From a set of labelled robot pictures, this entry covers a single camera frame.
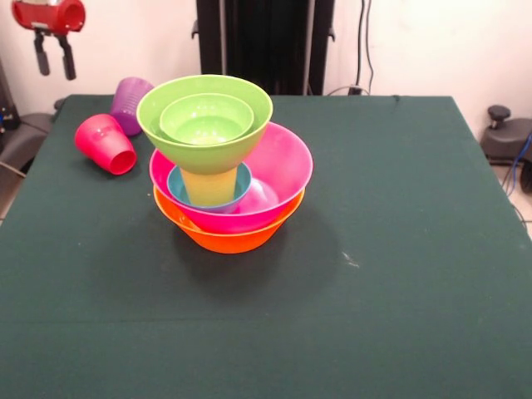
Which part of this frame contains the purple plastic cup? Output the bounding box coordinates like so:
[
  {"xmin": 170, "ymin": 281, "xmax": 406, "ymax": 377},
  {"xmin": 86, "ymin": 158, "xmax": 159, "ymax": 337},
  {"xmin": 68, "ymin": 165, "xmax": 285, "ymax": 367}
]
[{"xmin": 110, "ymin": 76, "xmax": 155, "ymax": 137}]

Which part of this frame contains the black wall cable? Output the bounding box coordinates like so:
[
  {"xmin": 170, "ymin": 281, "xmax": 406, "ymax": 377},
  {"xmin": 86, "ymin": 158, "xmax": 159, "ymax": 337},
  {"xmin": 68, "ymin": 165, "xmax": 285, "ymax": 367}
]
[
  {"xmin": 365, "ymin": 0, "xmax": 375, "ymax": 91},
  {"xmin": 355, "ymin": 0, "xmax": 367, "ymax": 86}
]

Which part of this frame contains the small green plastic bowl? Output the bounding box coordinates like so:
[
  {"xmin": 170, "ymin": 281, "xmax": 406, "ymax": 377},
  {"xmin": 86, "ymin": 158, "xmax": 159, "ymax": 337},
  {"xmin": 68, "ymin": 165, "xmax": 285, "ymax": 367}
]
[{"xmin": 159, "ymin": 92, "xmax": 255, "ymax": 146}]

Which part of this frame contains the large green plastic bowl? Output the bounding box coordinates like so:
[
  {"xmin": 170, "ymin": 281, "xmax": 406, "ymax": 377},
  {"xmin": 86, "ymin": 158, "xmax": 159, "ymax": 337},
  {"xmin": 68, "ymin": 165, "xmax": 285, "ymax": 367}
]
[{"xmin": 135, "ymin": 73, "xmax": 274, "ymax": 176}]

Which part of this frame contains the black floor stand base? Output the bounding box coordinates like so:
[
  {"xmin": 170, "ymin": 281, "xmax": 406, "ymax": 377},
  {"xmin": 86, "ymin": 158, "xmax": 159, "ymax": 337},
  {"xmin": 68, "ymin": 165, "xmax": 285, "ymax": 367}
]
[
  {"xmin": 480, "ymin": 105, "xmax": 532, "ymax": 165},
  {"xmin": 0, "ymin": 111, "xmax": 54, "ymax": 175}
]

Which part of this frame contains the light blue plastic bowl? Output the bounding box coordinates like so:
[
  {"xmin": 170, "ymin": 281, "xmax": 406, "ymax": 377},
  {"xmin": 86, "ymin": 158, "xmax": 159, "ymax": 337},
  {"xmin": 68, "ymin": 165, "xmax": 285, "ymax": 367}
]
[{"xmin": 166, "ymin": 160, "xmax": 254, "ymax": 214}]

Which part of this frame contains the dark green tablecloth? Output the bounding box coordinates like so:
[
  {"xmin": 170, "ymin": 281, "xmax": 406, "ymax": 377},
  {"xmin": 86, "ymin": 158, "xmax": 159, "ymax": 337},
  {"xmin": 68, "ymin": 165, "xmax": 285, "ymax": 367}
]
[{"xmin": 0, "ymin": 94, "xmax": 532, "ymax": 399}]

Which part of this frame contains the black equipment box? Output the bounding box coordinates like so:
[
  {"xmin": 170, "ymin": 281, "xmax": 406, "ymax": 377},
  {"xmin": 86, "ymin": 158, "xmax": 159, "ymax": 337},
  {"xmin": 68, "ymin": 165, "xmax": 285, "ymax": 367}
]
[{"xmin": 0, "ymin": 57, "xmax": 21, "ymax": 133}]

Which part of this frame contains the pink plastic bowl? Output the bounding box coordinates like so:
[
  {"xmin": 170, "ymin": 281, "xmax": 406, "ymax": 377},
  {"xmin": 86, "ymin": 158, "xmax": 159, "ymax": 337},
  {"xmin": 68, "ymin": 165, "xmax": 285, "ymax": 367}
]
[{"xmin": 149, "ymin": 121, "xmax": 314, "ymax": 234}]

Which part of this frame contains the red plastic cup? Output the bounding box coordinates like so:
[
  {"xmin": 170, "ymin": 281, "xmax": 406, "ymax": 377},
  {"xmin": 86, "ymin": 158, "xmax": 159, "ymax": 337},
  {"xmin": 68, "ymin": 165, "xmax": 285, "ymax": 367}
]
[{"xmin": 74, "ymin": 113, "xmax": 138, "ymax": 176}]

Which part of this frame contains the yellow plastic cup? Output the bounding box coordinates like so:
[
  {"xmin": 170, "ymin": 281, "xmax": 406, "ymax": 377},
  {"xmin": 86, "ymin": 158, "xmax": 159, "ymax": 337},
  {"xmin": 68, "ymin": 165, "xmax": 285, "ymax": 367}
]
[{"xmin": 178, "ymin": 162, "xmax": 239, "ymax": 208}]

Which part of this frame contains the orange plastic bowl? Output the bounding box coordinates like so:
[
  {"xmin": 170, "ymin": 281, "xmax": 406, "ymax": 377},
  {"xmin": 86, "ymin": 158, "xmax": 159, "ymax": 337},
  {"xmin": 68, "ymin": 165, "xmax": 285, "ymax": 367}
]
[{"xmin": 152, "ymin": 185, "xmax": 307, "ymax": 255}]

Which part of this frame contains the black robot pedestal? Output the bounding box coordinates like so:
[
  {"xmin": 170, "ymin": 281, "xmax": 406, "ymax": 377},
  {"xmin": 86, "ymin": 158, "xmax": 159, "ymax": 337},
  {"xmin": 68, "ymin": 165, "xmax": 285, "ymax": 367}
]
[{"xmin": 191, "ymin": 0, "xmax": 336, "ymax": 96}]

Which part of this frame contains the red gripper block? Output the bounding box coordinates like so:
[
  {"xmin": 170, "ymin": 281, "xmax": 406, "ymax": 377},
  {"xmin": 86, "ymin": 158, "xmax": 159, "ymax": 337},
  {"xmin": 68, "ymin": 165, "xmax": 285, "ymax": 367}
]
[{"xmin": 11, "ymin": 0, "xmax": 86, "ymax": 81}]

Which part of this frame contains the blue cable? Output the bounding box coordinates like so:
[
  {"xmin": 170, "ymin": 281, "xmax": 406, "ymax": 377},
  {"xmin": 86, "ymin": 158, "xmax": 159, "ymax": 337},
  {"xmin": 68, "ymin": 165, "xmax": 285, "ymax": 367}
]
[{"xmin": 501, "ymin": 131, "xmax": 532, "ymax": 196}]

